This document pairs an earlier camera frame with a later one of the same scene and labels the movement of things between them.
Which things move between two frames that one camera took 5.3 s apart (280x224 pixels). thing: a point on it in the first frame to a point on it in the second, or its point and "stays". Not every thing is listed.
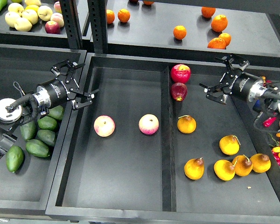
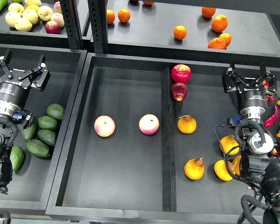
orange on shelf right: (227, 38) stays
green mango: (38, 148) stays
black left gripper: (55, 93) to (13, 87)
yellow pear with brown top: (194, 168) stays
